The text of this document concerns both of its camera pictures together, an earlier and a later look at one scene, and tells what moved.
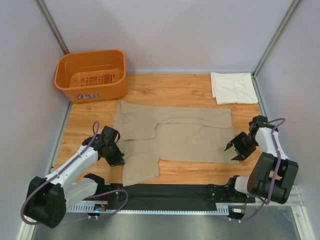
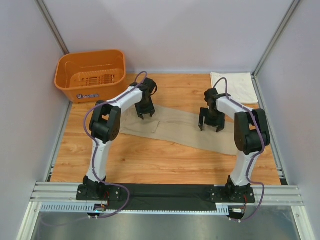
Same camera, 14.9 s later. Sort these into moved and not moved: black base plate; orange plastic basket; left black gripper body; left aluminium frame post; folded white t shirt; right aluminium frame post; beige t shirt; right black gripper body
Moved: left black gripper body; beige t shirt; right black gripper body
Not moved: orange plastic basket; folded white t shirt; right aluminium frame post; black base plate; left aluminium frame post
